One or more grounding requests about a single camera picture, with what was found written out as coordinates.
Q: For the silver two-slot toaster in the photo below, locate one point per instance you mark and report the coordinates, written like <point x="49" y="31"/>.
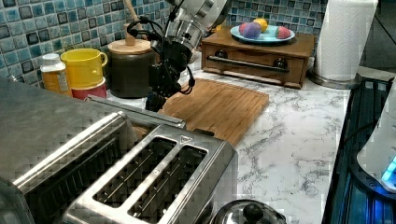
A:
<point x="172" y="176"/>

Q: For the steel pot lid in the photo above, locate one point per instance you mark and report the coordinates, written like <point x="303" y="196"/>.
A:
<point x="247" y="212"/>

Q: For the red bowl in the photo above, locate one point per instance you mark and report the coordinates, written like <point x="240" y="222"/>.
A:
<point x="98" y="90"/>

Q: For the wooden spoon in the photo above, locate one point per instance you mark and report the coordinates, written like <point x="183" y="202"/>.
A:
<point x="129" y="5"/>

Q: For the white-capped spice bottle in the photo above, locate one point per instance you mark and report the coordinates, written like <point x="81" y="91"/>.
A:
<point x="54" y="74"/>

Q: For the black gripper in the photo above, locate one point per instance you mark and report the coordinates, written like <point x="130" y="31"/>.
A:
<point x="164" y="76"/>

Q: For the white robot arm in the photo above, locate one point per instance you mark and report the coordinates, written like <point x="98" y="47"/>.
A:
<point x="183" y="32"/>

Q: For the bamboo cutting board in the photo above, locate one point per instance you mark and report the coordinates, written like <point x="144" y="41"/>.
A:
<point x="226" y="110"/>

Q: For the white paper towel roll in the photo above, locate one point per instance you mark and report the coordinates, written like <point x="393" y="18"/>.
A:
<point x="342" y="39"/>

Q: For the wooden drawer box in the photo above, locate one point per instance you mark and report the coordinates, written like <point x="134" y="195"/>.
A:
<point x="281" y="62"/>

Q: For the dark jar with wooden lid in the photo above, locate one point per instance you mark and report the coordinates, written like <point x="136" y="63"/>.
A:
<point x="130" y="59"/>

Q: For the orange plush lemon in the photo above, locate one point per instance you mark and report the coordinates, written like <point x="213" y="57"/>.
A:
<point x="263" y="23"/>

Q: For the yellow mug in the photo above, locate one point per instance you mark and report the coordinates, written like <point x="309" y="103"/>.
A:
<point x="84" y="67"/>

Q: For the red green plush strawberry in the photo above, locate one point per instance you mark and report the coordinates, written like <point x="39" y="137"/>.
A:
<point x="242" y="27"/>

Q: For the light blue plate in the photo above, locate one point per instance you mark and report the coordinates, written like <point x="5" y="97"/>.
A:
<point x="268" y="37"/>

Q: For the purple plush fruit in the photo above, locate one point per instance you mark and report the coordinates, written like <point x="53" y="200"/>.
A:
<point x="252" y="30"/>

